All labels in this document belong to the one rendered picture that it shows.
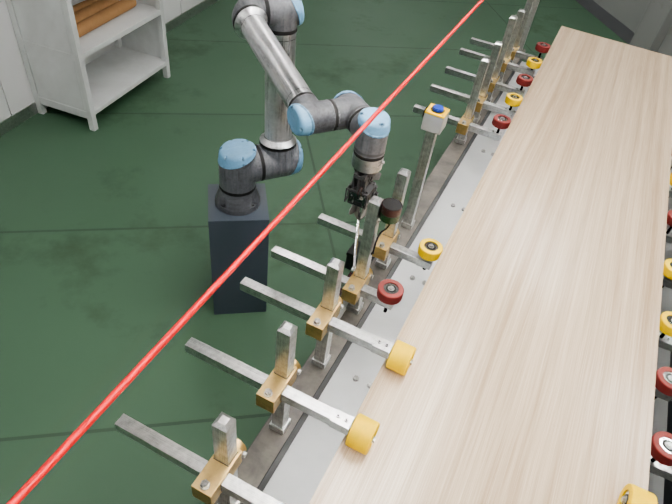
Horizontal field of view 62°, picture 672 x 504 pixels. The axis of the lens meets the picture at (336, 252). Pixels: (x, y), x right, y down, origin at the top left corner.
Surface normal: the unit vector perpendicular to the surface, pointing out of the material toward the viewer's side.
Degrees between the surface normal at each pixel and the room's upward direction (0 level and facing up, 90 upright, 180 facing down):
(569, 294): 0
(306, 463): 0
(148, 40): 90
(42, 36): 90
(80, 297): 0
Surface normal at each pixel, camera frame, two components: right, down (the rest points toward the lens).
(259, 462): 0.11, -0.71
